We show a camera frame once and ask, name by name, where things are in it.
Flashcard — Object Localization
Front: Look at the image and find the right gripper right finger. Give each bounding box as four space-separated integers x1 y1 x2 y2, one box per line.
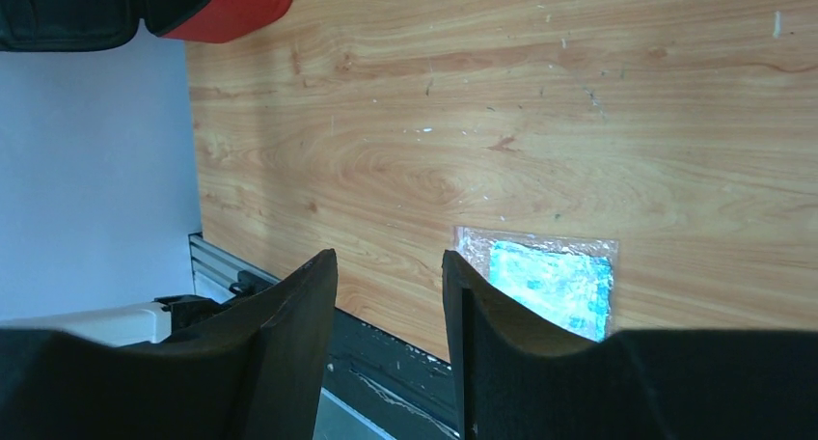
442 251 817 439

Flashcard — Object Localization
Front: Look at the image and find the teal blister pack in bag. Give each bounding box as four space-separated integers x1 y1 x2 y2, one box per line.
454 226 619 342

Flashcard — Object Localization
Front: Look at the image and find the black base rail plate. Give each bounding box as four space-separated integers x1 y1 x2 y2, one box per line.
323 309 460 439

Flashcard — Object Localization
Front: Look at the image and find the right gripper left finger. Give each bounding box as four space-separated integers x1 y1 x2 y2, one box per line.
1 249 338 439

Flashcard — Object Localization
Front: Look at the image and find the red black medicine kit case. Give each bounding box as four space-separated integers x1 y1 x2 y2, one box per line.
1 0 292 52

